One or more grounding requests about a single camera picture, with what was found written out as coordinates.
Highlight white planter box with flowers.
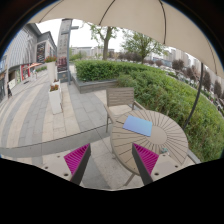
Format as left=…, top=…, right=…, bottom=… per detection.
left=48, top=81, right=63, bottom=114

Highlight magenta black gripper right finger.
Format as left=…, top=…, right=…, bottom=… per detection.
left=132, top=143, right=159, bottom=185

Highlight small grey mouse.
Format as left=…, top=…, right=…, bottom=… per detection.
left=160, top=148, right=169, bottom=154

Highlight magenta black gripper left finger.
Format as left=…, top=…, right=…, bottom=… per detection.
left=64, top=144, right=91, bottom=185

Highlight beige patio umbrella canopy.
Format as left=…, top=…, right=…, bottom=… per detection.
left=29, top=0, right=224, bottom=78

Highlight round beige slatted table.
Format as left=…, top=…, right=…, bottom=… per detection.
left=111, top=110, right=188, bottom=175

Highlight beige slatted chair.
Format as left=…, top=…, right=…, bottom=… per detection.
left=104, top=87, right=144, bottom=126

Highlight green trimmed hedge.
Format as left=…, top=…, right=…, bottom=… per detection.
left=75, top=60, right=224, bottom=162

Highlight dark curved umbrella pole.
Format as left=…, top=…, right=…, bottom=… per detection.
left=182, top=62, right=205, bottom=131

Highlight tree behind hedge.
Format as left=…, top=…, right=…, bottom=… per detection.
left=90, top=24, right=119, bottom=60

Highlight tall grey signage pylon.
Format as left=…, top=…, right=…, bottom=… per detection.
left=57, top=19, right=78, bottom=83

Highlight tall white planter with flowers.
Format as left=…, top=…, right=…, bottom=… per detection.
left=45, top=56, right=56, bottom=83

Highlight grey commercial building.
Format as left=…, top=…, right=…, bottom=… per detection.
left=0, top=23, right=57, bottom=102

